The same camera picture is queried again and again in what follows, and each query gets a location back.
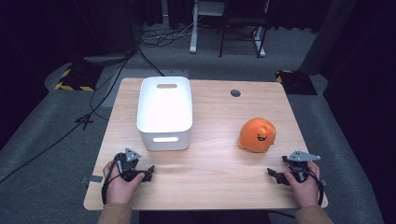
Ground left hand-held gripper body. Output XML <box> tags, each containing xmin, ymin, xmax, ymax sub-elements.
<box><xmin>114</xmin><ymin>147</ymin><xmax>148</xmax><ymax>183</ymax></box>

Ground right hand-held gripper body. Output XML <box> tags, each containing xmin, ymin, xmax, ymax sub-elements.
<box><xmin>281</xmin><ymin>150</ymin><xmax>322</xmax><ymax>185</ymax></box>

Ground person's right hand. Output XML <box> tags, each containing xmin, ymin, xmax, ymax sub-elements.
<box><xmin>283</xmin><ymin>161</ymin><xmax>321</xmax><ymax>208</ymax></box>

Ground person's left hand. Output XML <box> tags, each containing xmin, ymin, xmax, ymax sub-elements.
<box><xmin>102</xmin><ymin>160</ymin><xmax>146</xmax><ymax>206</ymax></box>

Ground orange plush toy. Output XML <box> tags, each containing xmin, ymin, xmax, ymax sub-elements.
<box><xmin>237</xmin><ymin>117</ymin><xmax>277</xmax><ymax>154</ymax></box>

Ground white plastic storage bin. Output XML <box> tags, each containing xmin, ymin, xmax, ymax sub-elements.
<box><xmin>135</xmin><ymin>76</ymin><xmax>193</xmax><ymax>152</ymax></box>

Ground black yellow striped stand base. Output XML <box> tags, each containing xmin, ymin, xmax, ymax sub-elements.
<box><xmin>54</xmin><ymin>63</ymin><xmax>106</xmax><ymax>92</ymax></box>
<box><xmin>275</xmin><ymin>69</ymin><xmax>318</xmax><ymax>96</ymax></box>

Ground black chair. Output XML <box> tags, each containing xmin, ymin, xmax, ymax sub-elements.
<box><xmin>218</xmin><ymin>0</ymin><xmax>270</xmax><ymax>59</ymax></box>

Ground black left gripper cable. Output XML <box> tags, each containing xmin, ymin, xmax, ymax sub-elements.
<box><xmin>101</xmin><ymin>152</ymin><xmax>125</xmax><ymax>206</ymax></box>

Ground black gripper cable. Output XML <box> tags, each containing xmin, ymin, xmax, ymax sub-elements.
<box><xmin>101</xmin><ymin>152</ymin><xmax>125</xmax><ymax>206</ymax></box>
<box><xmin>303</xmin><ymin>167</ymin><xmax>325</xmax><ymax>207</ymax></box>

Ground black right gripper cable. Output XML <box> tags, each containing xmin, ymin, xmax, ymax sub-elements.
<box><xmin>303</xmin><ymin>167</ymin><xmax>325</xmax><ymax>207</ymax></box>

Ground long black floor cable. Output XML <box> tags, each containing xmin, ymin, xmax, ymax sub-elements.
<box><xmin>0</xmin><ymin>46</ymin><xmax>139</xmax><ymax>185</ymax></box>

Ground bundle of floor cables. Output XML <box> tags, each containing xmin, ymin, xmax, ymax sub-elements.
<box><xmin>138</xmin><ymin>18</ymin><xmax>200</xmax><ymax>49</ymax></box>

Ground white desk frame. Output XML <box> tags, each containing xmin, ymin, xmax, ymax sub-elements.
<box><xmin>189</xmin><ymin>0</ymin><xmax>267</xmax><ymax>59</ymax></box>

